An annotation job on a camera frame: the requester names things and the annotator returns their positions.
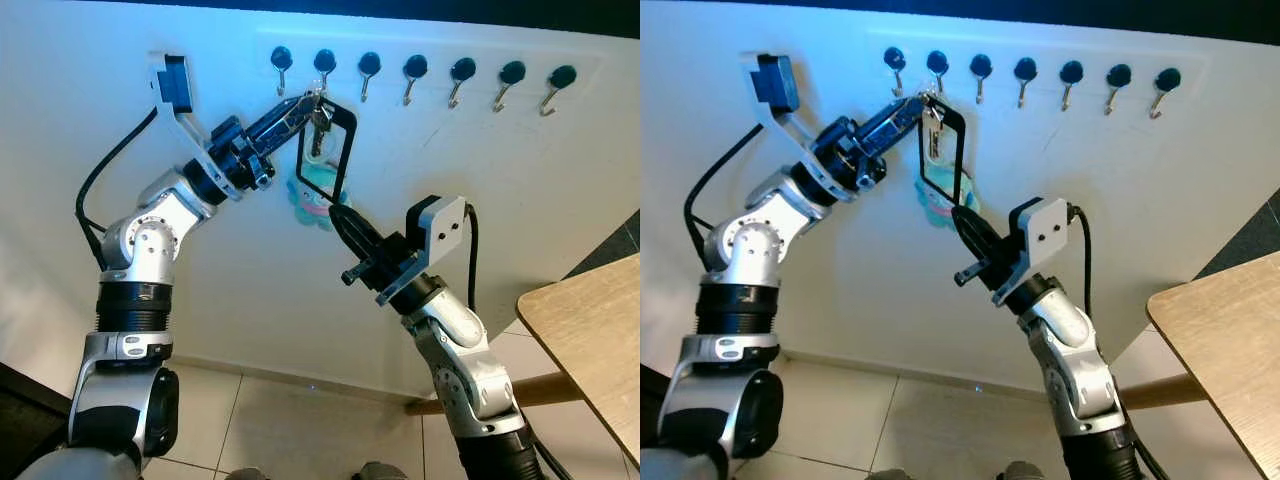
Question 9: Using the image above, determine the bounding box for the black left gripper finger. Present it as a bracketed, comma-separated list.
[872, 101, 936, 149]
[260, 100, 323, 149]
[862, 95, 936, 136]
[250, 93, 323, 136]

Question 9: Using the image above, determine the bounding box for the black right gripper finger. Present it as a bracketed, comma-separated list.
[950, 208, 991, 267]
[332, 204, 381, 266]
[329, 205, 373, 266]
[953, 206, 1001, 267]

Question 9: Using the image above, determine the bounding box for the silver key bunch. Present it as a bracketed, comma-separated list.
[308, 88, 334, 157]
[920, 90, 947, 161]

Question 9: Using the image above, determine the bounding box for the teal cartoon keychain charm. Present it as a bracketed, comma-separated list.
[288, 165, 347, 233]
[912, 165, 977, 231]

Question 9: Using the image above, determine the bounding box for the black strap loop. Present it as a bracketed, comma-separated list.
[915, 98, 968, 207]
[296, 95, 359, 207]

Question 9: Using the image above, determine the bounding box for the wooden table leg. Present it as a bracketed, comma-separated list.
[405, 372, 587, 417]
[1120, 373, 1207, 412]

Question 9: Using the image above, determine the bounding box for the light wooden table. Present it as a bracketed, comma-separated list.
[516, 253, 641, 467]
[1146, 250, 1280, 480]

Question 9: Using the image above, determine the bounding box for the black furniture piece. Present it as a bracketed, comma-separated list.
[0, 360, 73, 479]

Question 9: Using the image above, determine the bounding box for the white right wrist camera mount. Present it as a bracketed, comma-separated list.
[990, 197, 1072, 306]
[375, 195, 469, 306]

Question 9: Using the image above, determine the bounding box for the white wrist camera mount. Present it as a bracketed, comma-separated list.
[375, 195, 469, 306]
[742, 53, 866, 206]
[148, 53, 251, 201]
[990, 197, 1072, 306]

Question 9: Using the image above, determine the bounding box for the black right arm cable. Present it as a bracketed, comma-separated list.
[462, 203, 482, 313]
[1068, 203, 1094, 321]

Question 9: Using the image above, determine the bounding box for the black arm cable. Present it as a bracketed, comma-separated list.
[1068, 203, 1094, 321]
[462, 203, 482, 313]
[683, 122, 766, 267]
[74, 105, 161, 271]

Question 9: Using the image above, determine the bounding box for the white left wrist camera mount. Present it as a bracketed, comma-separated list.
[742, 53, 866, 206]
[148, 53, 251, 201]

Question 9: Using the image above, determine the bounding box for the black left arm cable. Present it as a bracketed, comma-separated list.
[74, 105, 161, 271]
[683, 122, 766, 267]

